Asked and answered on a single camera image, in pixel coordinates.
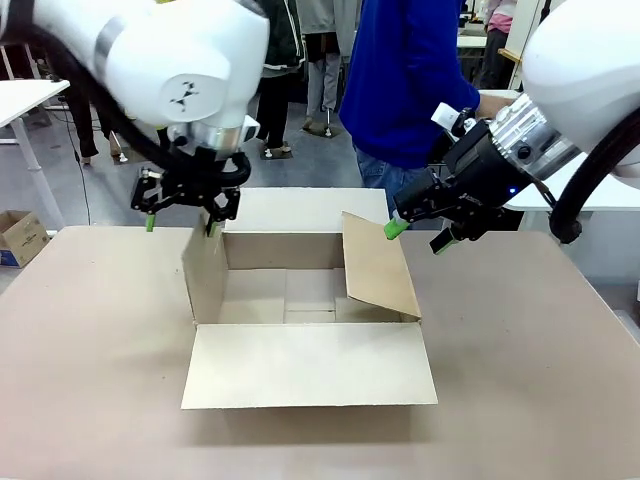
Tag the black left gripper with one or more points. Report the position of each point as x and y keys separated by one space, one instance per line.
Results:
x=202 y=175

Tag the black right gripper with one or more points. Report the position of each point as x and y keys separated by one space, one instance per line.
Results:
x=475 y=170

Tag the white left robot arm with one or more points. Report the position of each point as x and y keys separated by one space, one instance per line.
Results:
x=190 y=50

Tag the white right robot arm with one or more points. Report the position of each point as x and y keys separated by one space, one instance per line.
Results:
x=580 y=55

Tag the person's bare forearm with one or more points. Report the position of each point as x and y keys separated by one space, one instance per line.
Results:
x=495 y=106

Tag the large open cardboard box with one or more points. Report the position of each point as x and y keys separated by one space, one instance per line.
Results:
x=305 y=350

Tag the small printed cardboard box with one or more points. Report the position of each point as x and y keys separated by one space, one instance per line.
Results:
x=22 y=237

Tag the bystander in black trousers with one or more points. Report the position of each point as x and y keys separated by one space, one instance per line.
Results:
x=85 y=130

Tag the person in blue sweater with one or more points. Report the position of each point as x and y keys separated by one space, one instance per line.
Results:
x=405 y=80

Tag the bystander in dark green jacket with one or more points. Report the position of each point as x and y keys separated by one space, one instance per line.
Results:
x=280 y=65

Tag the white side table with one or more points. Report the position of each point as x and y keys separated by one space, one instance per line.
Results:
x=600 y=192

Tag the white desk with metal leg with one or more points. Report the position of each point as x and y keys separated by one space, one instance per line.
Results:
x=30 y=97

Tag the bystander in grey trousers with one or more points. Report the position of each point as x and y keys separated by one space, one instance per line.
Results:
x=322 y=60

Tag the bystander in pink shirt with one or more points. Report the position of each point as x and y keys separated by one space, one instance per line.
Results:
x=496 y=40

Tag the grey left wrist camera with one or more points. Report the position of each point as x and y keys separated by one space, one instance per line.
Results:
x=250 y=129

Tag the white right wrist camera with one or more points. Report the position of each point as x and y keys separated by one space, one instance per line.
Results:
x=445 y=117

